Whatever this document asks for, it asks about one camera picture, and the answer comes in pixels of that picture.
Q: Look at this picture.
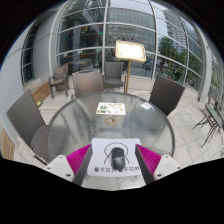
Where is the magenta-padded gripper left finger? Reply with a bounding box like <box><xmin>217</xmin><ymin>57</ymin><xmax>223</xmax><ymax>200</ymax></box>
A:
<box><xmin>44</xmin><ymin>143</ymin><xmax>94</xmax><ymax>187</ymax></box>

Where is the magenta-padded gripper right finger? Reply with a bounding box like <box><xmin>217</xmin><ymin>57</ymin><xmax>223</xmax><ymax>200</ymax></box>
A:
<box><xmin>134</xmin><ymin>143</ymin><xmax>183</xmax><ymax>185</ymax></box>

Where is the dark grey computer mouse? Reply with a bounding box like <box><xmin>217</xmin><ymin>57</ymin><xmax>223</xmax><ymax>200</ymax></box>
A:
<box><xmin>110</xmin><ymin>146</ymin><xmax>128</xmax><ymax>172</ymax></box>

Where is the white printed mouse pad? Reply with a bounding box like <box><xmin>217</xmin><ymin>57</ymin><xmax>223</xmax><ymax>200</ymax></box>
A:
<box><xmin>86</xmin><ymin>137</ymin><xmax>145</xmax><ymax>178</ymax></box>

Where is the colourful printed menu sheet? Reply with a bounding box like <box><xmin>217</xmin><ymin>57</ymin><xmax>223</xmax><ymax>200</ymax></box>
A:
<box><xmin>95</xmin><ymin>102</ymin><xmax>127</xmax><ymax>116</ymax></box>

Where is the dark metal outdoor furniture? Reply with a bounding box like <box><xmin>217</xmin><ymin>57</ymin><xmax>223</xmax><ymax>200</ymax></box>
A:
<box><xmin>192</xmin><ymin>102</ymin><xmax>224</xmax><ymax>148</ymax></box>

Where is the gold menu display stand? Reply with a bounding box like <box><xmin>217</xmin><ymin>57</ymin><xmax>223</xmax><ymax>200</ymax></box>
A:
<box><xmin>114</xmin><ymin>39</ymin><xmax>148</xmax><ymax>95</ymax></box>

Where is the brass table centre ring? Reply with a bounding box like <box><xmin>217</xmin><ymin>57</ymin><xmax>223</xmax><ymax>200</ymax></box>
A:
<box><xmin>104</xmin><ymin>116</ymin><xmax>118</xmax><ymax>127</ymax></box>

